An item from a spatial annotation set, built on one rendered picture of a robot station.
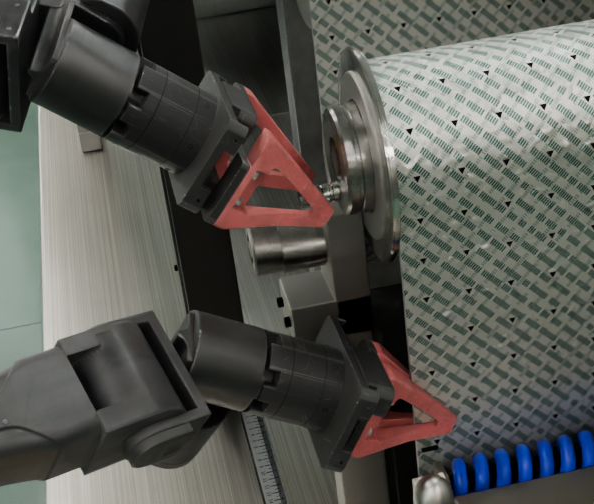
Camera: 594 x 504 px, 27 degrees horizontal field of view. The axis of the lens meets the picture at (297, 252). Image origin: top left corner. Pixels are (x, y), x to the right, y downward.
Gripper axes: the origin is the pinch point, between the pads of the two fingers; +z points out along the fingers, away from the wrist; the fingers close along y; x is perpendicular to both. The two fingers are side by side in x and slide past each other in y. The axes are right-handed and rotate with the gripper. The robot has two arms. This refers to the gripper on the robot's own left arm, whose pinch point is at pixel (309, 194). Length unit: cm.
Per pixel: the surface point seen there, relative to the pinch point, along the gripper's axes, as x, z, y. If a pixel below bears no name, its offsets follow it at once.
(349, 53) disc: 9.4, -2.5, -1.6
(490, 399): -5.3, 17.5, 6.3
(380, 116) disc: 8.0, -1.3, 5.4
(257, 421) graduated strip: -28.1, 17.7, -21.5
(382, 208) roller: 2.9, 2.5, 5.4
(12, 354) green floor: -126, 41, -196
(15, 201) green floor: -126, 41, -290
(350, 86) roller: 7.6, -1.4, -1.1
